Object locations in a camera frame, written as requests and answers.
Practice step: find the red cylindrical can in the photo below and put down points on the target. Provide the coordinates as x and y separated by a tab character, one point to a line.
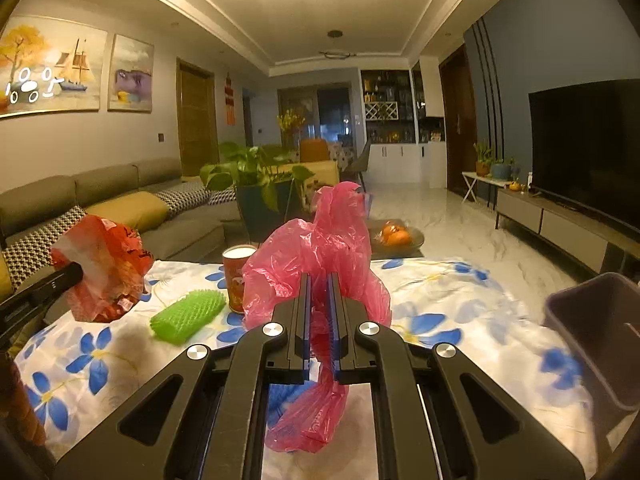
233	260

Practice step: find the wooden door left wall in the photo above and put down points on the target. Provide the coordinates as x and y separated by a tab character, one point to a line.
197	121

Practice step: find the dark purple trash bin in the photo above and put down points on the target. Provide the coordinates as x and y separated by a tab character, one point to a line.
599	321

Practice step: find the pink plastic bag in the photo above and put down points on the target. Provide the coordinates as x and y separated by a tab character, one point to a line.
336	241

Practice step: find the grey sectional sofa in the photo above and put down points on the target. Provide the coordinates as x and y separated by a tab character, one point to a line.
177	218

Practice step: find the potted green plant teal pot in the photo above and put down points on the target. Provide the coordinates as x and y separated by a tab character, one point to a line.
269	186

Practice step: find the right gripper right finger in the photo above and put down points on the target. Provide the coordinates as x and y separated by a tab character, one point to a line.
436	414

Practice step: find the green foam fruit net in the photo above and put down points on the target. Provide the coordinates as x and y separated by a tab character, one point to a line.
177	323

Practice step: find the floral blue white tablecloth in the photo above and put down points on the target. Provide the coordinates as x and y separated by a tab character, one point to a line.
78	373

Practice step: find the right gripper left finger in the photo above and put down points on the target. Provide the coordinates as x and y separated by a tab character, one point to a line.
204	415

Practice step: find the yellow cushion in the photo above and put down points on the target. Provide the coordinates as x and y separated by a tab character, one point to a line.
142	211

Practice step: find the dark wooden door right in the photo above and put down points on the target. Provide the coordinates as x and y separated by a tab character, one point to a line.
460	118

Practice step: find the black flat television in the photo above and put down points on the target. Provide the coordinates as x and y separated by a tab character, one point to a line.
585	141

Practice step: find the ring ceiling lamp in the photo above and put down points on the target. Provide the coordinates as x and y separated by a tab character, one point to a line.
337	55

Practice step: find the white display cabinet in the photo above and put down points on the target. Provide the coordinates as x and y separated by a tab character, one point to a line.
404	122

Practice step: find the orange dining chair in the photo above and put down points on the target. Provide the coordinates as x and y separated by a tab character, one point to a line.
313	150

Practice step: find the grey tv console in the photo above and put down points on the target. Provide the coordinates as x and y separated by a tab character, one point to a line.
595	245

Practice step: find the fruit bowl with oranges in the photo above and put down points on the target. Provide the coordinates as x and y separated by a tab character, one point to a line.
394	239

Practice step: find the red printed plastic bag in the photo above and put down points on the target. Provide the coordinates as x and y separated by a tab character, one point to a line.
113	263

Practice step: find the large sailboat painting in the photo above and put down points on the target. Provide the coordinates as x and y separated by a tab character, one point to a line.
50	66

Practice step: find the small potted plants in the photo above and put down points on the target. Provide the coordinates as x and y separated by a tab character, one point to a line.
487	165

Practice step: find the houndstooth cushion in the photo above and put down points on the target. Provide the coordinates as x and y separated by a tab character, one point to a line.
32	252

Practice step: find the small purple painting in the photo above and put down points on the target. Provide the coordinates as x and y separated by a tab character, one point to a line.
130	86

